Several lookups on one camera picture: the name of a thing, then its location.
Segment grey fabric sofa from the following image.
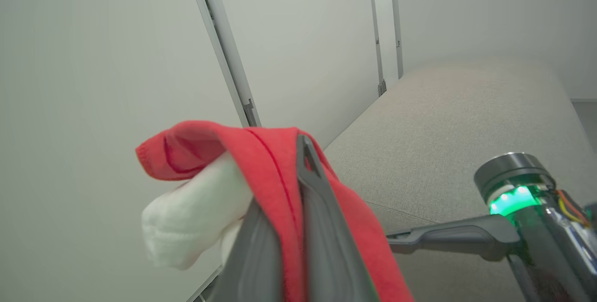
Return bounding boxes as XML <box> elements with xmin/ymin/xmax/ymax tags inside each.
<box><xmin>324</xmin><ymin>57</ymin><xmax>597</xmax><ymax>302</ymax></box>

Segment white partition panel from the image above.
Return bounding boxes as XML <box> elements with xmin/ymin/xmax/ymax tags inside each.
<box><xmin>0</xmin><ymin>0</ymin><xmax>250</xmax><ymax>302</ymax></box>
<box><xmin>389</xmin><ymin>0</ymin><xmax>597</xmax><ymax>100</ymax></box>
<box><xmin>196</xmin><ymin>0</ymin><xmax>388</xmax><ymax>149</ymax></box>

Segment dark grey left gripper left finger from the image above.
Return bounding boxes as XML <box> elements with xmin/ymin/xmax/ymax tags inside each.
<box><xmin>209</xmin><ymin>197</ymin><xmax>285</xmax><ymax>302</ymax></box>

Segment red garment with white trim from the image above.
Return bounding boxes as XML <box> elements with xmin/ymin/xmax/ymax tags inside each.
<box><xmin>135</xmin><ymin>120</ymin><xmax>415</xmax><ymax>302</ymax></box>

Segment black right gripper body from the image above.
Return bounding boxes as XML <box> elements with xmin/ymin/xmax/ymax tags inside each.
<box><xmin>473</xmin><ymin>152</ymin><xmax>597</xmax><ymax>302</ymax></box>

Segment white fluffy garment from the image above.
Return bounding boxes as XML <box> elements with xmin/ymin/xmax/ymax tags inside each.
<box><xmin>141</xmin><ymin>151</ymin><xmax>255</xmax><ymax>271</ymax></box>

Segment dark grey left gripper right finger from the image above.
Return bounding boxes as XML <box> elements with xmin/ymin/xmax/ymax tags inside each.
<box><xmin>296</xmin><ymin>134</ymin><xmax>381</xmax><ymax>302</ymax></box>

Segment thin coloured gripper wires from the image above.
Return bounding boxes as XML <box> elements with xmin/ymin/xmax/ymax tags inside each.
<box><xmin>555</xmin><ymin>189</ymin><xmax>591</xmax><ymax>227</ymax></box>

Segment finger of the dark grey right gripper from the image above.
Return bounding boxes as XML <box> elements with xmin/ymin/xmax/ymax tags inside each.
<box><xmin>507</xmin><ymin>254</ymin><xmax>542</xmax><ymax>302</ymax></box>
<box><xmin>386</xmin><ymin>213</ymin><xmax>521</xmax><ymax>262</ymax></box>

